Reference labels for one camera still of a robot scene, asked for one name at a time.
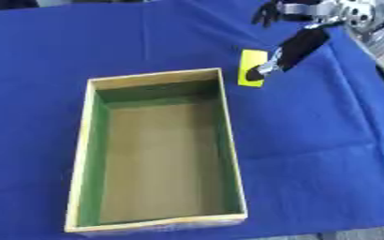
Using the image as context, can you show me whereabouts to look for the tan cardboard box green inside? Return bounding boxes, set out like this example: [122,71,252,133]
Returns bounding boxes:
[62,67,250,234]

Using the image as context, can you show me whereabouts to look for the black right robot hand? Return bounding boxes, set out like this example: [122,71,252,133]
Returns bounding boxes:
[244,0,347,82]

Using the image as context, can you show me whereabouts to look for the yellow rectangular block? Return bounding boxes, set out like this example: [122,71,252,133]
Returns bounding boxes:
[236,49,270,88]

